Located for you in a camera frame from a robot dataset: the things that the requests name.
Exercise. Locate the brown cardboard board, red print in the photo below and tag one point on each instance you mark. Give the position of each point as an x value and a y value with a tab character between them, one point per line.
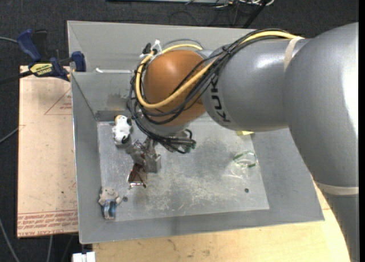
45	146

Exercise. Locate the grey and blue toy figure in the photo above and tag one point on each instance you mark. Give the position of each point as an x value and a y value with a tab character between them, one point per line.
108	198

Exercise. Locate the shiny red-brown packet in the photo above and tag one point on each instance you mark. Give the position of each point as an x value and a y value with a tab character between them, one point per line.
137	176

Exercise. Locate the yellow flat thing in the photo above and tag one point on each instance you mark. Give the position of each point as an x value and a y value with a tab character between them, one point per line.
245	133

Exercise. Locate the grey metal bin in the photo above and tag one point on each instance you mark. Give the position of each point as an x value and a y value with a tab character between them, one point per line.
199	183

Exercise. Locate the white and black toy animal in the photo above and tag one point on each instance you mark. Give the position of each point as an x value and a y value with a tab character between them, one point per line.
122	129

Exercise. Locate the clear plastic piece, green trim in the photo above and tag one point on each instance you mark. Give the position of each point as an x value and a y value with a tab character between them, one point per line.
245	160

